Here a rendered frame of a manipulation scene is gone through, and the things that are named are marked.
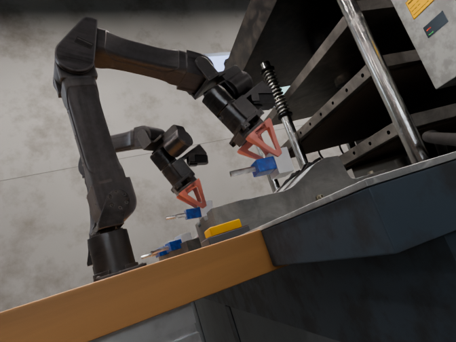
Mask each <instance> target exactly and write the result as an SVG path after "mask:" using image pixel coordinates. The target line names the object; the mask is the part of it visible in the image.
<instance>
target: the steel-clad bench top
mask: <svg viewBox="0 0 456 342"><path fill-rule="evenodd" d="M454 159H456V151H455V152H452V153H448V154H445V155H441V156H439V157H435V158H432V159H428V160H425V161H422V162H419V163H416V164H412V165H409V166H406V167H403V168H399V169H397V170H392V171H390V172H386V173H383V174H379V175H376V176H373V177H370V178H366V179H364V180H361V181H360V182H357V183H355V184H353V185H350V186H348V187H346V188H344V189H342V190H340V191H337V192H335V193H333V194H331V195H328V196H326V197H323V198H322V199H319V200H318V201H315V202H313V203H311V204H308V205H306V206H304V207H302V208H299V209H298V210H295V211H293V212H291V213H288V214H286V215H284V216H281V217H280V218H277V219H276V220H273V221H271V222H269V223H266V224H264V225H262V226H260V227H257V228H256V229H253V230H251V231H249V232H246V233H250V232H252V231H256V230H258V229H260V230H261V231H262V230H264V229H266V228H269V227H272V226H274V225H277V224H279V223H281V222H284V221H287V220H288V219H291V218H293V217H296V216H298V215H300V214H303V213H306V212H308V211H310V210H313V209H315V208H318V207H320V206H323V205H325V204H328V203H330V202H333V201H335V200H337V199H340V198H342V197H345V196H346V195H349V194H352V193H355V192H357V191H359V190H361V189H364V188H367V187H369V186H372V185H376V184H379V183H382V182H385V181H389V180H392V179H394V178H398V177H400V176H404V175H407V174H410V173H413V172H417V171H420V170H423V169H426V168H430V167H432V166H436V165H438V164H443V163H445V162H449V161H451V160H454ZM246 233H244V234H246ZM242 235H243V234H242Z"/></svg>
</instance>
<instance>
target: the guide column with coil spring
mask: <svg viewBox="0 0 456 342"><path fill-rule="evenodd" d="M268 66H271V65H270V62H269V61H268V60H266V61H264V62H262V63H261V68H262V70H263V69H264V68H265V67H268ZM275 78H276V77H272V78H270V79H268V80H267V83H268V82H269V81H270V80H272V79H275ZM276 81H277V80H273V81H271V82H270V83H269V84H268V85H271V84H272V83H274V82H276ZM281 98H283V96H281V97H279V98H277V99H275V102H276V101H277V100H279V99H281ZM281 102H284V100H281V101H279V102H277V103H276V104H275V105H276V106H277V105H278V104H280V103H281ZM285 104H286V103H283V104H281V105H279V106H278V107H277V109H279V108H280V107H281V106H284V105H285ZM281 120H282V123H283V125H284V128H285V130H286V133H287V135H288V138H289V141H290V143H291V146H292V149H293V151H294V154H295V156H296V159H297V161H298V164H299V167H300V169H302V166H303V164H307V163H309V162H308V160H307V157H306V154H305V152H304V149H303V146H302V144H301V141H300V139H299V136H298V134H297V131H296V129H295V126H294V124H293V121H292V118H291V116H290V115H285V116H283V117H282V118H281Z"/></svg>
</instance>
